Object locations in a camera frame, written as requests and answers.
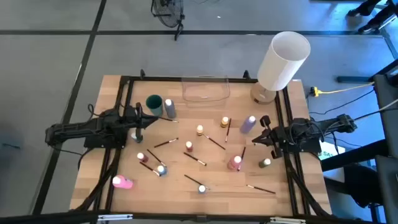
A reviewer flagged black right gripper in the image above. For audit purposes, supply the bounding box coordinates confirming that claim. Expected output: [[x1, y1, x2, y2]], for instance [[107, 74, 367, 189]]
[[252, 114, 284, 159]]

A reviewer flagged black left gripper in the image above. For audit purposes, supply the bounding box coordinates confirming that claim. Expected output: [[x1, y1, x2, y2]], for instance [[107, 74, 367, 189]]
[[126, 102, 159, 144]]

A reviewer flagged large purple paint bottle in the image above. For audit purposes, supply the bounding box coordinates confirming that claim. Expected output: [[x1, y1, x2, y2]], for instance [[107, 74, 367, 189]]
[[239, 115, 257, 134]]

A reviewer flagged large pink paint bottle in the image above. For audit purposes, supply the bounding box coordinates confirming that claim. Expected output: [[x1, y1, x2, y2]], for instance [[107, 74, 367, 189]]
[[111, 174, 134, 190]]

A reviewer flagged black floor fan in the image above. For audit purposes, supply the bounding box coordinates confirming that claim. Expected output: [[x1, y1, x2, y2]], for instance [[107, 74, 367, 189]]
[[150, 0, 186, 42]]

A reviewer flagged dark desk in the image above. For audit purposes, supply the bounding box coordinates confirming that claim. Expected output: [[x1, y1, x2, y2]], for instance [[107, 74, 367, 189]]
[[320, 58, 398, 224]]

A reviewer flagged teal green plastic cup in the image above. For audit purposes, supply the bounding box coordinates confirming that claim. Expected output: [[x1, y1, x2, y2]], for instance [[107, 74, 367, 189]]
[[145, 94, 164, 118]]

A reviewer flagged black chair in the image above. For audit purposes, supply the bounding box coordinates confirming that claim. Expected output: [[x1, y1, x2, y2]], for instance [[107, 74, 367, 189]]
[[323, 163, 385, 209]]

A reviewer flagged white shade wooden base lamp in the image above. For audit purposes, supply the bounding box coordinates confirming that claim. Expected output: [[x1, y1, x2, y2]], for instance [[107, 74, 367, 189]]
[[250, 30, 312, 105]]

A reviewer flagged white labelled box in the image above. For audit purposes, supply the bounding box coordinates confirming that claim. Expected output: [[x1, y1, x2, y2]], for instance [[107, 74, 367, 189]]
[[317, 139, 346, 161]]

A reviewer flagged yellow extension cord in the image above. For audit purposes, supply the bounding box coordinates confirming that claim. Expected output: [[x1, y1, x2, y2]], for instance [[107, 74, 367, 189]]
[[312, 81, 376, 97]]

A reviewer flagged clear plastic bin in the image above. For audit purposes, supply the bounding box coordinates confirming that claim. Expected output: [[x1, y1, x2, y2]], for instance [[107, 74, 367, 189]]
[[181, 75, 231, 103]]

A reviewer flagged person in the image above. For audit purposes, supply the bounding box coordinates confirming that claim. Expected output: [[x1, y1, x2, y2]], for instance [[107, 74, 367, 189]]
[[346, 0, 398, 35]]

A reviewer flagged large slate grey paint bottle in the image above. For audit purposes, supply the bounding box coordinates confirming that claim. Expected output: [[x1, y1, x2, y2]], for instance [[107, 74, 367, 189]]
[[164, 98, 177, 119]]

